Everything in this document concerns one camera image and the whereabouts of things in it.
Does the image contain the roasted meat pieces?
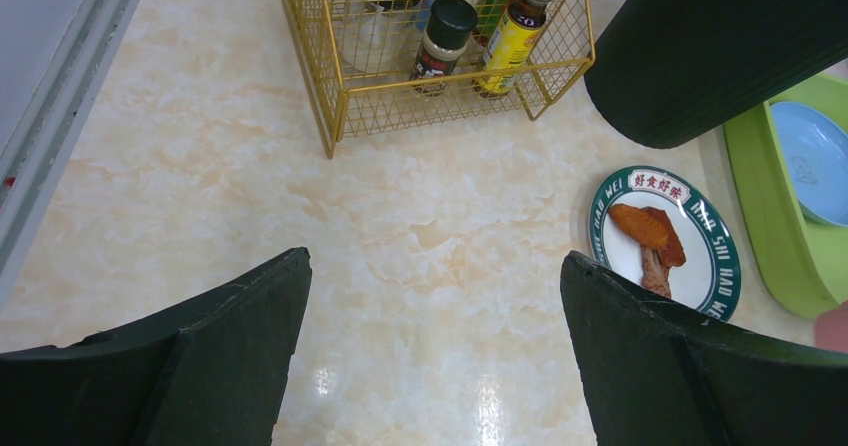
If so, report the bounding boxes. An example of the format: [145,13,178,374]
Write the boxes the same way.
[609,203,687,299]

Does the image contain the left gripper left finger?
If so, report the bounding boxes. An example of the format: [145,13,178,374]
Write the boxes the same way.
[1,247,312,445]

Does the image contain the black plastic trash bin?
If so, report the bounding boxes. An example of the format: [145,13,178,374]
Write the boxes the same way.
[585,0,847,149]

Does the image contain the white plate green rim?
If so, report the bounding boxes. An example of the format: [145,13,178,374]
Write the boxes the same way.
[587,165,741,322]

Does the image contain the blue plastic plate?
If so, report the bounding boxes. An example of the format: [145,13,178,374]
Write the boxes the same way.
[770,101,847,227]

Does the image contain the black lid seasoning jar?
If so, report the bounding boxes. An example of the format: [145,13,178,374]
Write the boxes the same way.
[341,0,421,74]

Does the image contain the small brown spice bottle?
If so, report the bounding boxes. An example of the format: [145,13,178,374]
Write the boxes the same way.
[409,0,478,97]

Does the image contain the gold wire basket rack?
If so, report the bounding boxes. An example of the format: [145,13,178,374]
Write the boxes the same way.
[283,0,595,155]

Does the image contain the green plastic tray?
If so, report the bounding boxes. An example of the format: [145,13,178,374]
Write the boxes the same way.
[724,73,847,320]

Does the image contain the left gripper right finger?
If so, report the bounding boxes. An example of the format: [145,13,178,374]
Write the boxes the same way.
[560,251,847,445]

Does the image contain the small yellow label bottle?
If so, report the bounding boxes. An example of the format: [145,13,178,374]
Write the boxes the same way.
[473,0,552,99]

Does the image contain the pink cup white inside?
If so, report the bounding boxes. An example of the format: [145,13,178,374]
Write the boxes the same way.
[813,302,848,353]

